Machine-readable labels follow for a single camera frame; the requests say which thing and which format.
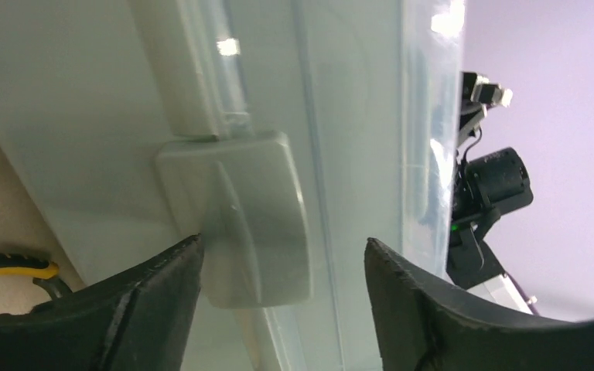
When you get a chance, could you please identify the green plastic tool box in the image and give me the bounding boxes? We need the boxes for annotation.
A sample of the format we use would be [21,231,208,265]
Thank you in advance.
[0,1,466,370]

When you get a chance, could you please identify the yellow needle nose pliers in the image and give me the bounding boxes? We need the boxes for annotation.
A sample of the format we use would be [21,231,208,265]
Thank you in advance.
[0,253,73,300]

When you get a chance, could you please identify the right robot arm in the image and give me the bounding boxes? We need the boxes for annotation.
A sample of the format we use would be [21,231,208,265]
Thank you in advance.
[446,71,538,315]

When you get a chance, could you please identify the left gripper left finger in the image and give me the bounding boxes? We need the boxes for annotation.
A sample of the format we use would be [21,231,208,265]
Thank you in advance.
[0,235,204,370]

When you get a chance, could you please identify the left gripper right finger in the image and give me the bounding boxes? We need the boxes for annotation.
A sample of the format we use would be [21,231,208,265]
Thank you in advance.
[364,238,594,370]

